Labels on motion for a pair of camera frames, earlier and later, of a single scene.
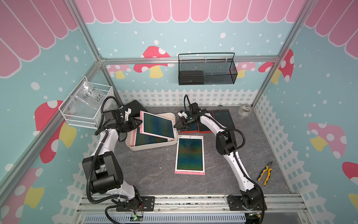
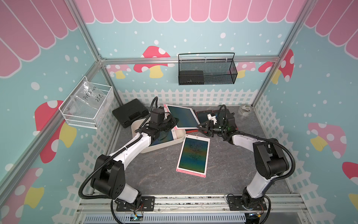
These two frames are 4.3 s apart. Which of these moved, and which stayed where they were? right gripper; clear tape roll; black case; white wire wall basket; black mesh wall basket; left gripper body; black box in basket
Moved: left gripper body; right gripper
Stayed: black case; black box in basket; clear tape roll; black mesh wall basket; white wire wall basket
